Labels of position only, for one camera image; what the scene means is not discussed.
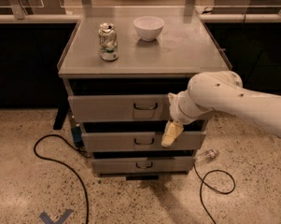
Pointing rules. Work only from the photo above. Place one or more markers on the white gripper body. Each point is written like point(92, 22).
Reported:
point(176, 108)

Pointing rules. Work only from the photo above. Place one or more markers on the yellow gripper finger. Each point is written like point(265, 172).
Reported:
point(172, 131)

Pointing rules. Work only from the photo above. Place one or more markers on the grey top drawer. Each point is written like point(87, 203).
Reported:
point(105, 108)

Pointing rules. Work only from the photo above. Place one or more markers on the grey drawer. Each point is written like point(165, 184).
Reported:
point(105, 108)
point(142, 165)
point(103, 142)

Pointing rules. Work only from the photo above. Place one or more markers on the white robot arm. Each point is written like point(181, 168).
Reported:
point(221, 91)

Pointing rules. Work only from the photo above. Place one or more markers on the grey bottom drawer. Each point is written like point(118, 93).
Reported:
point(142, 165)

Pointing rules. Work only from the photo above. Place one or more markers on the grey middle drawer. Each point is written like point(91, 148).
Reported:
point(103, 142)

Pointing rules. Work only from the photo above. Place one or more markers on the grey drawer cabinet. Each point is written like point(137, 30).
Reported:
point(163, 65)

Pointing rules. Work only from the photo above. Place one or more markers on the clear plastic bottle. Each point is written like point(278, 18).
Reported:
point(206, 157)

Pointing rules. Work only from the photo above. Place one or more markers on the white ceramic bowl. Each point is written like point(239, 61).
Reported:
point(148, 27)

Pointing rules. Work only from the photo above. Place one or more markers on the blue power box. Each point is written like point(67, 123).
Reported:
point(77, 138)

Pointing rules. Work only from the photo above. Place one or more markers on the crushed green soda can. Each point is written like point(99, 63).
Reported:
point(108, 42)

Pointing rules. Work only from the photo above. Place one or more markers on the blue tape cross mark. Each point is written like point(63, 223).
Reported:
point(60, 218)

